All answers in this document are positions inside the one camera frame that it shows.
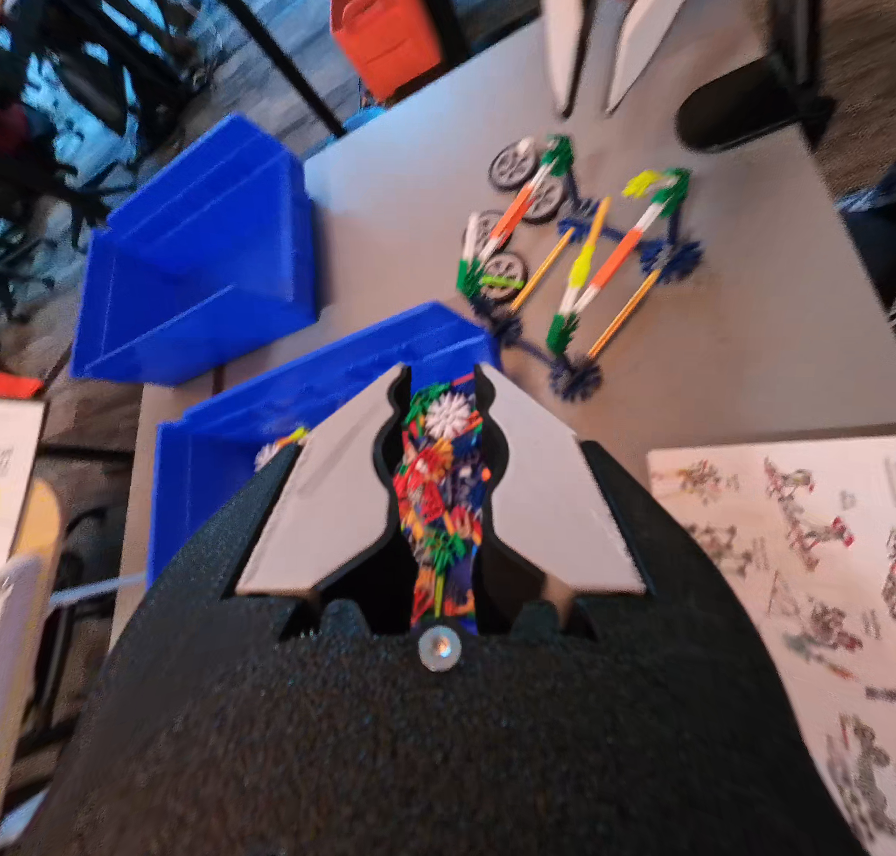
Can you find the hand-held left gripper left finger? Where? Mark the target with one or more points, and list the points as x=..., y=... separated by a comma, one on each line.
x=315, y=513

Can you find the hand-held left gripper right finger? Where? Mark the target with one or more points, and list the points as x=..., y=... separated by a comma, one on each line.
x=560, y=513

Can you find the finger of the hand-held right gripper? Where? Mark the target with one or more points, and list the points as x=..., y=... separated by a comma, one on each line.
x=654, y=23
x=563, y=30

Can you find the blue plastic bin with label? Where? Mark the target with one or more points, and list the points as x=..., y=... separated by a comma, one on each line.
x=210, y=464

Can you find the pile of colourful toy pieces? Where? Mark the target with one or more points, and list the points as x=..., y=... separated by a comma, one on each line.
x=441, y=485

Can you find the colourful rod and connector model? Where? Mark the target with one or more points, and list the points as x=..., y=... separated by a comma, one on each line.
x=616, y=254

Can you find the black office chair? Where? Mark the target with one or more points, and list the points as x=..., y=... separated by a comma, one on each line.
x=735, y=107

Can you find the grey toy wheel black tyre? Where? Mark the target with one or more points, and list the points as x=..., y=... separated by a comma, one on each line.
x=476, y=229
x=549, y=205
x=512, y=163

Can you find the orange tote basket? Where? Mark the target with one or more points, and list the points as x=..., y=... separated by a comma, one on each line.
x=385, y=30

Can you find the toy model picture booklet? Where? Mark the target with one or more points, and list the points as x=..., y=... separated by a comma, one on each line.
x=784, y=590

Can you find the grey toy wheel with green rod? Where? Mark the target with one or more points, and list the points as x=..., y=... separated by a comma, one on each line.
x=505, y=268

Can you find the empty blue plastic bin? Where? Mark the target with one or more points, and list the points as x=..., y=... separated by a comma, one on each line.
x=196, y=254

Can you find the printed instruction sheet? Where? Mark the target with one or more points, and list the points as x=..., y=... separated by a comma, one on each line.
x=17, y=464

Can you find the small red object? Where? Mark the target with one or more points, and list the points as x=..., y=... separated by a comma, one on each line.
x=17, y=385

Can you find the black desk frame bar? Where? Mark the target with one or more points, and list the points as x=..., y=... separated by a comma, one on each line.
x=280, y=58

